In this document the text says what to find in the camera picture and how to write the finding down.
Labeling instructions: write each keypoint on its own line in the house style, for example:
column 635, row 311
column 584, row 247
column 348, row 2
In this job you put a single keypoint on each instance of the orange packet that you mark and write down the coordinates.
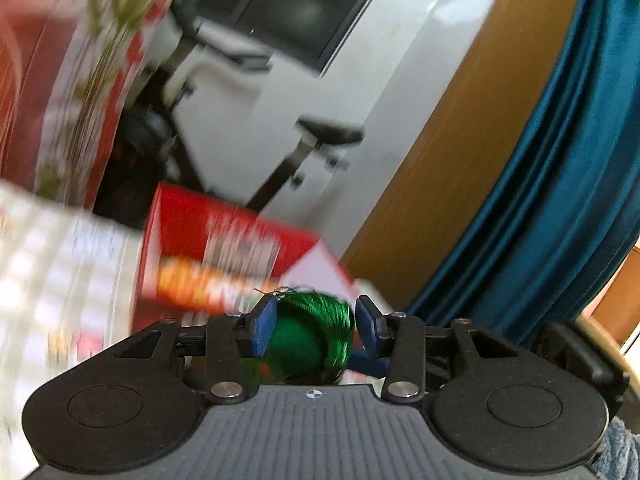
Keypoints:
column 200, row 280

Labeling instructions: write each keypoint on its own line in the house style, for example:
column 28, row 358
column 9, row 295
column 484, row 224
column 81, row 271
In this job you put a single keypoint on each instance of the black exercise bike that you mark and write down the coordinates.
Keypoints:
column 330, row 132

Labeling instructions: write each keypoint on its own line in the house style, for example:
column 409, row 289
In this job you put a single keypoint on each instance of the green checkered tablecloth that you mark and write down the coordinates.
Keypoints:
column 50, row 260

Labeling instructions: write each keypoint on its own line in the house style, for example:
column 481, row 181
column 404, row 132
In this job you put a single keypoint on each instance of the wooden door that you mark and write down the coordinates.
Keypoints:
column 450, row 135

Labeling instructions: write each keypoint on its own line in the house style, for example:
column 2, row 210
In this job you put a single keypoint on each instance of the teal curtain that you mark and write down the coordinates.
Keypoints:
column 550, row 160

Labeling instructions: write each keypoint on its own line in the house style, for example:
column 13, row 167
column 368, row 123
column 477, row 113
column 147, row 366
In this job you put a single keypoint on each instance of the green yarn ball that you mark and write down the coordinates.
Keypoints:
column 295, row 345

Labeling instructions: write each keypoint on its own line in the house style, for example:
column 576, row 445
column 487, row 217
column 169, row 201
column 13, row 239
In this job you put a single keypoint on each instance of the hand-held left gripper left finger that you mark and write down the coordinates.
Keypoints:
column 262, row 327

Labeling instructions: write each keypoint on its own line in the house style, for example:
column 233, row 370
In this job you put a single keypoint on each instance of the dark framed window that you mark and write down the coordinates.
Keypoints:
column 300, row 0

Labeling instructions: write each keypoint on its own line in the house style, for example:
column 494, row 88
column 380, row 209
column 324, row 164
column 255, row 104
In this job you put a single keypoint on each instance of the red cardboard box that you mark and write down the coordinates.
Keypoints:
column 180, row 220

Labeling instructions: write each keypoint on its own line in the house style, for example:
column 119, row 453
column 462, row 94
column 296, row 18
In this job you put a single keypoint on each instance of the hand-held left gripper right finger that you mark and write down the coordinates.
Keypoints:
column 367, row 327

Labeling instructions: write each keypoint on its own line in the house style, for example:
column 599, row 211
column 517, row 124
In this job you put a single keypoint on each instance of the blue fuzzy garment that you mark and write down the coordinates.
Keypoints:
column 622, row 450

